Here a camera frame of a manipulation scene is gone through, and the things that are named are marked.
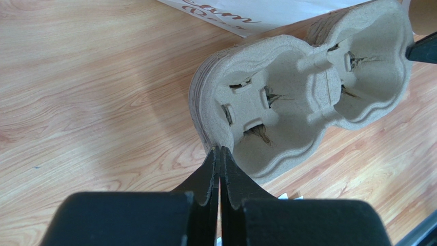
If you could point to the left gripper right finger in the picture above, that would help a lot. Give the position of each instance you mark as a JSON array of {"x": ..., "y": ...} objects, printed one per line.
[{"x": 242, "y": 217}]

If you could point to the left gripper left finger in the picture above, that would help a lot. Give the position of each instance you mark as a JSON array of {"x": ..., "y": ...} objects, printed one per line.
[{"x": 203, "y": 186}]

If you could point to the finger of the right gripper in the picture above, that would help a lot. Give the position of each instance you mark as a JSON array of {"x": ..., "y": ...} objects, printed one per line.
[{"x": 423, "y": 50}]

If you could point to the cardboard cup carrier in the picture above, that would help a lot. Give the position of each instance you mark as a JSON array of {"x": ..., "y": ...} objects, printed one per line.
[{"x": 271, "y": 101}]

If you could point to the brown paper coffee cup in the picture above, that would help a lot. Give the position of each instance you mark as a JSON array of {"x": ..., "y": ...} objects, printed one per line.
[{"x": 422, "y": 14}]

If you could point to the white paper takeout bag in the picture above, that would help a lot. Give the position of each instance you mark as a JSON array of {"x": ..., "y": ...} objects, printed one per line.
[{"x": 250, "y": 17}]

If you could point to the bundle of wrapped straws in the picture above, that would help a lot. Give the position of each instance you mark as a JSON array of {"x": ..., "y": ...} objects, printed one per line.
[{"x": 294, "y": 196}]

